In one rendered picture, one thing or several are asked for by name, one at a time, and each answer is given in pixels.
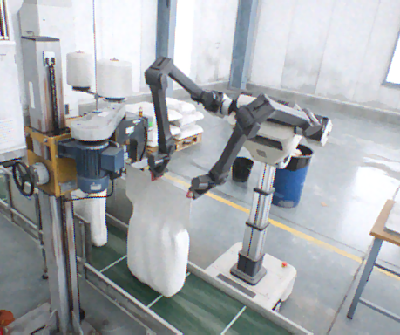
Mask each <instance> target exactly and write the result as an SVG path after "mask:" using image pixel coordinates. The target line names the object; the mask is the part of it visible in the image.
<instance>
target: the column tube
mask: <svg viewBox="0 0 400 335"><path fill-rule="evenodd" d="M21 43H22V49H23V55H24V73H25V79H26V85H27V98H28V104H29V110H30V117H31V130H33V131H34V132H36V133H40V134H41V135H43V136H48V137H53V136H55V129H54V122H53V114H52V106H51V104H52V102H51V81H50V74H49V66H44V54H43V51H54V52H55V58H56V65H55V66H54V68H55V84H56V88H55V89H56V93H57V95H56V97H57V104H58V130H59V135H62V134H66V125H65V105H64V86H63V76H62V56H61V46H60V42H59V41H33V40H29V39H26V38H21ZM29 81H30V82H31V83H32V87H33V93H34V107H35V108H31V93H30V87H29ZM32 140H33V147H34V154H37V155H39V156H41V157H44V158H45V159H46V160H48V159H50V158H51V148H50V147H48V146H46V145H45V144H44V143H41V142H39V141H37V140H34V139H32ZM37 189H38V195H39V201H40V208H41V220H42V226H43V232H44V250H45V256H46V262H47V269H48V279H49V284H50V291H51V311H54V310H55V309H56V310H57V311H58V327H59V332H61V333H62V334H63V335H65V334H66V333H67V332H69V331H71V329H68V322H69V321H70V319H69V310H70V308H69V292H68V284H67V276H66V267H65V252H64V251H65V249H64V235H63V228H62V226H63V225H62V212H61V211H62V210H61V203H60V200H61V199H60V196H59V197H58V198H55V196H54V195H51V194H49V193H48V192H46V191H44V190H43V189H42V188H40V187H37ZM65 216H66V226H67V233H68V235H67V236H68V242H69V244H68V245H69V259H70V269H71V271H70V273H71V285H72V302H73V311H74V312H75V315H76V318H77V320H78V322H79V302H78V287H77V273H76V253H75V243H74V234H73V224H72V204H71V201H69V202H65ZM79 323H80V322H79Z"/></svg>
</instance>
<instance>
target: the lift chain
mask: <svg viewBox="0 0 400 335"><path fill-rule="evenodd" d="M51 70H52V71H51ZM49 74H50V81H51V102H52V104H51V106H52V114H53V122H54V129H55V136H59V130H58V104H57V97H56V95H57V93H56V89H55V88H56V84H55V68H54V64H51V65H49ZM51 74H52V75H51ZM52 78H53V79H52ZM52 81H53V83H52ZM52 85H54V86H52ZM53 92H54V93H53ZM54 99H55V100H54ZM55 115H56V117H55ZM55 119H56V120H55ZM60 199H61V200H60V203H61V210H62V211H61V212H62V225H63V226H62V228H63V235H64V249H65V251H64V252H65V267H66V276H67V284H68V292H69V308H70V316H71V321H72V311H73V302H72V285H71V273H70V271H71V269H70V259H69V245H68V244H69V242H68V236H67V235H68V233H67V226H66V216H65V202H63V203H62V199H65V198H64V195H60ZM68 267H69V268H68Z"/></svg>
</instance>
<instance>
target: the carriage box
mask: <svg viewBox="0 0 400 335"><path fill-rule="evenodd" d="M81 117H83V115H78V116H74V117H70V118H66V119H65V125H66V134H62V135H59V136H53V137H48V136H43V135H41V134H40V133H36V132H34V131H33V130H31V125H28V126H24V137H25V143H26V149H27V161H28V166H29V165H30V164H35V163H38V162H41V163H43V164H44V165H45V167H46V168H47V170H48V175H49V180H48V182H46V183H45V184H42V185H37V186H38V187H40V188H42V189H43V190H44V191H46V192H48V193H49V194H51V195H54V196H55V198H58V197H59V196H60V195H65V194H67V193H69V192H72V191H75V190H77V189H78V185H77V177H76V173H77V171H76V159H74V158H71V157H62V158H59V157H58V141H59V140H65V139H68V138H71V137H72V136H71V129H70V124H71V122H73V121H74V120H76V119H79V118H81ZM32 139H34V140H37V141H39V142H41V143H44V144H45V145H46V146H48V147H50V148H51V158H50V159H48V160H46V159H45V158H44V157H41V156H39V155H37V154H34V147H33V140H32ZM73 180H76V187H75V188H72V189H69V190H67V191H65V192H62V187H61V185H62V184H64V183H66V182H68V181H73Z"/></svg>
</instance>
